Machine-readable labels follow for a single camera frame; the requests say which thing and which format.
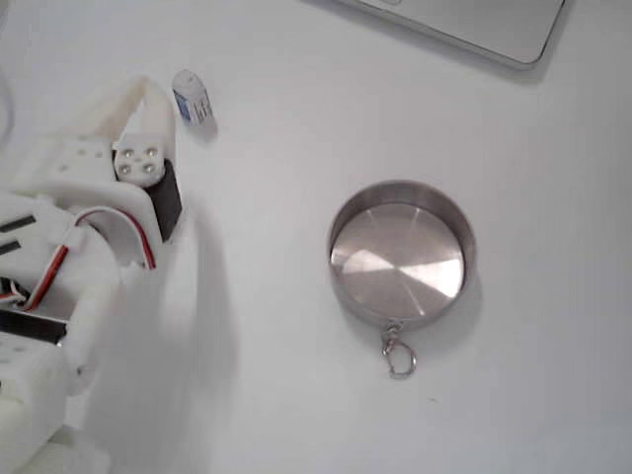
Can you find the round metal bowl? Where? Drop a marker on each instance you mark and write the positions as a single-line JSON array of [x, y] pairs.
[[395, 261]]

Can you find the silver laptop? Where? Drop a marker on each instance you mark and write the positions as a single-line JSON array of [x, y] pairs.
[[469, 24]]

